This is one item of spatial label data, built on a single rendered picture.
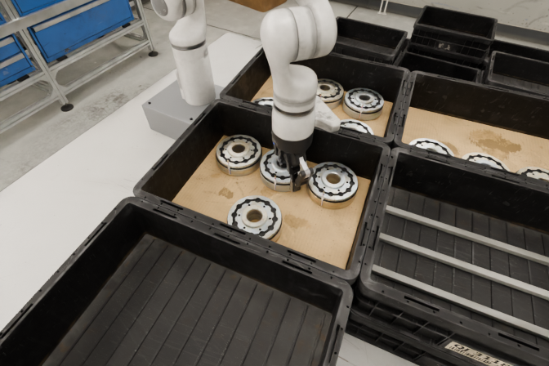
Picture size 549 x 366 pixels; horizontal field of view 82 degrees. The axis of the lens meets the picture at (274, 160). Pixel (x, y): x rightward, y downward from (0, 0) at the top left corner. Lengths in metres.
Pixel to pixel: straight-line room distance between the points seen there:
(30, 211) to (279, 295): 0.68
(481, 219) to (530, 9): 3.06
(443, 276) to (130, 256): 0.56
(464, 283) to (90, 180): 0.89
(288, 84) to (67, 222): 0.66
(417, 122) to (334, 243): 0.43
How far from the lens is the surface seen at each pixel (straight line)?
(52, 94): 2.54
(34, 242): 0.94
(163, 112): 0.97
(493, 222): 0.77
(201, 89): 0.93
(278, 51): 0.44
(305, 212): 0.65
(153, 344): 0.59
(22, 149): 2.46
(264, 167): 0.68
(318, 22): 0.45
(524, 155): 0.95
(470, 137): 0.92
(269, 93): 0.93
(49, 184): 1.05
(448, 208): 0.74
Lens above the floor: 1.37
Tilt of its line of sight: 47 degrees down
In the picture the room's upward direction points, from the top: straight up
